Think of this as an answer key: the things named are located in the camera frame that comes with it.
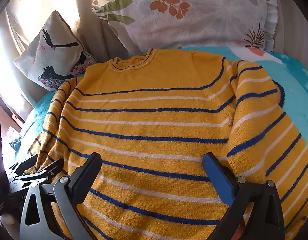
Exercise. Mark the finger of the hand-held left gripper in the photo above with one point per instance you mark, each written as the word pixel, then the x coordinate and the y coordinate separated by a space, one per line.
pixel 47 171
pixel 26 165

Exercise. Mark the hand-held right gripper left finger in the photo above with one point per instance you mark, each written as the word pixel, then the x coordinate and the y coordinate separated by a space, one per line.
pixel 90 170

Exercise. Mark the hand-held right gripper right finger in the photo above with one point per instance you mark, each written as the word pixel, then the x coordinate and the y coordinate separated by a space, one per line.
pixel 216 172

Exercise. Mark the yellow striped knit sweater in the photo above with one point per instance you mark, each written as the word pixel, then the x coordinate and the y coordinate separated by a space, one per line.
pixel 156 120

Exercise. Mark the glass jar of blue beads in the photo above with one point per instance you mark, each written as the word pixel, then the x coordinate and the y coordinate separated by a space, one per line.
pixel 14 141

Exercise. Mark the cushion with silhouette print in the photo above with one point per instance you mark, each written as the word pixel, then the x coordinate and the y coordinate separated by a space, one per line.
pixel 54 55

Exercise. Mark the teal cartoon fleece blanket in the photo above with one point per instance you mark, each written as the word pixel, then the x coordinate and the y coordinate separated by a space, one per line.
pixel 293 80

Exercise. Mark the leaf print ruffled pillow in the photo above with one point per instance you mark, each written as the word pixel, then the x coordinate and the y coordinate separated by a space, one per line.
pixel 193 22

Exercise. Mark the cream embroidered curtain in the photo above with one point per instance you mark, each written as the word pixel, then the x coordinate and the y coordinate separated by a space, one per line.
pixel 69 2

